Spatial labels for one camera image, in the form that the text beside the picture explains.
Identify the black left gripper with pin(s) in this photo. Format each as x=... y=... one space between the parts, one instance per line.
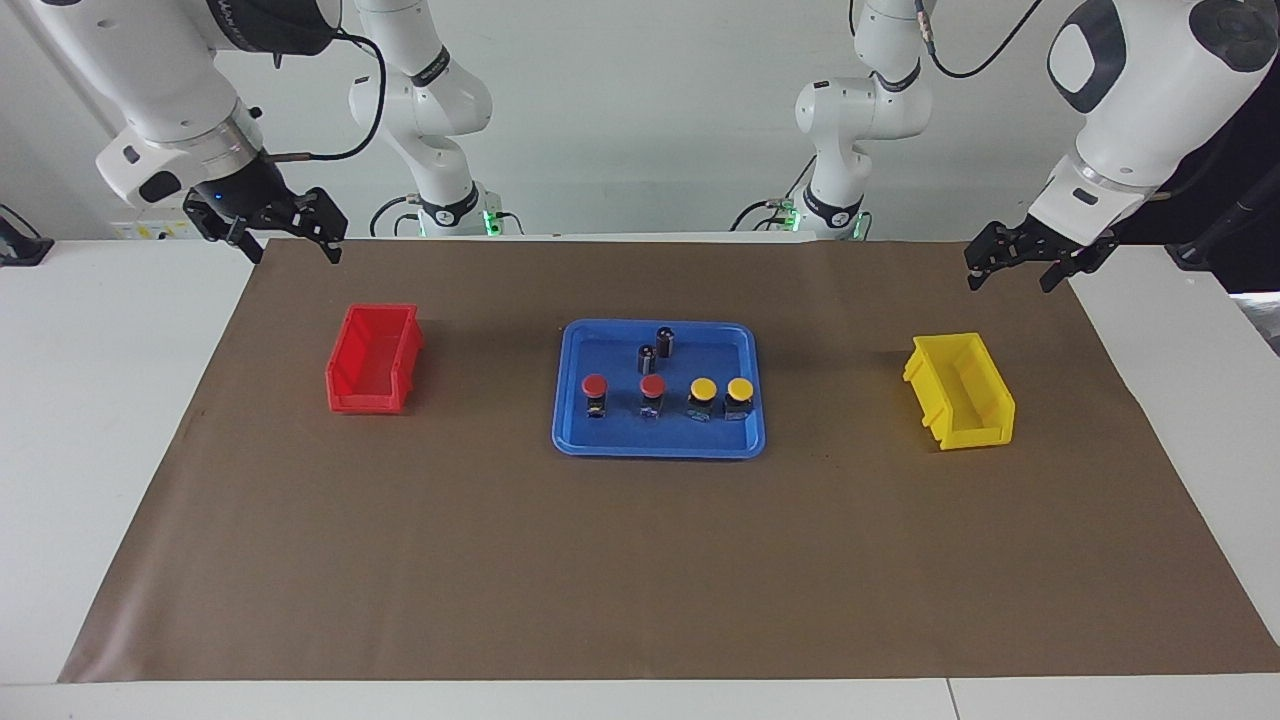
x=1050 y=243

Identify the blue plastic tray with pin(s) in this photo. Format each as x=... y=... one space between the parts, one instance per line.
x=620 y=435

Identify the red push button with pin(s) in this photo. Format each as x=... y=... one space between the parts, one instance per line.
x=652 y=385
x=595 y=385

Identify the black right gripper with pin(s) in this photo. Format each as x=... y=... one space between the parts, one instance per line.
x=240 y=195

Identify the red plastic bin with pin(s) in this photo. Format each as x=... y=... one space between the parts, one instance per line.
x=365 y=400

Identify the black stand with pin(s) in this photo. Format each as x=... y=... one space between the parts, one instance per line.
x=1255 y=250

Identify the black cylinder component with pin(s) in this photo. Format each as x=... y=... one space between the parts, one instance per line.
x=665 y=342
x=647 y=360

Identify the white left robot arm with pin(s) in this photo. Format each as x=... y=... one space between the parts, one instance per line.
x=1130 y=110

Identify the yellow push button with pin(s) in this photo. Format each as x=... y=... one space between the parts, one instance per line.
x=703 y=388
x=739 y=388

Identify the white wall outlet strip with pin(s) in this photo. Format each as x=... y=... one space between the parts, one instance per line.
x=150 y=230

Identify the black clamp base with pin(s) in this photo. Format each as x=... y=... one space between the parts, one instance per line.
x=20 y=250

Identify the brown table mat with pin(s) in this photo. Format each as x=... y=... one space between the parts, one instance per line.
x=640 y=560

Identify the yellow plastic bin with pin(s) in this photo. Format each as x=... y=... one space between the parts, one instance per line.
x=985 y=430

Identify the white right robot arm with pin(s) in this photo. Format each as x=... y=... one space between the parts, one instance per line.
x=170 y=90

